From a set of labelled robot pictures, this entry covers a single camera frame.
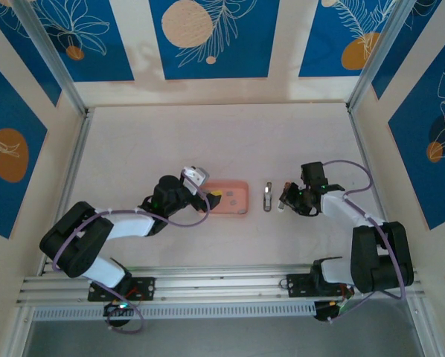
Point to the small pink cream stapler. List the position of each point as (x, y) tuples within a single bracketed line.
[(267, 191)]

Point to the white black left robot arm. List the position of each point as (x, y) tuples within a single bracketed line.
[(129, 225)]

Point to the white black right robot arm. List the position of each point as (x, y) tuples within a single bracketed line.
[(336, 207)]

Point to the pink plastic tray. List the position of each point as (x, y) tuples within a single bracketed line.
[(237, 186)]

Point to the small lit circuit board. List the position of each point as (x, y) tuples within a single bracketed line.
[(330, 307), (118, 309)]

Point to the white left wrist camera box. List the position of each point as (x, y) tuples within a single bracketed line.
[(196, 175)]

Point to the aluminium frame side rail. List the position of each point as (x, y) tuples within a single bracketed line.
[(70, 175), (371, 175)]

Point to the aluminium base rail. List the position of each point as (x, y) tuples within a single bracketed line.
[(222, 282)]

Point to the aluminium frame post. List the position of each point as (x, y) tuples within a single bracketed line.
[(51, 52), (375, 52)]

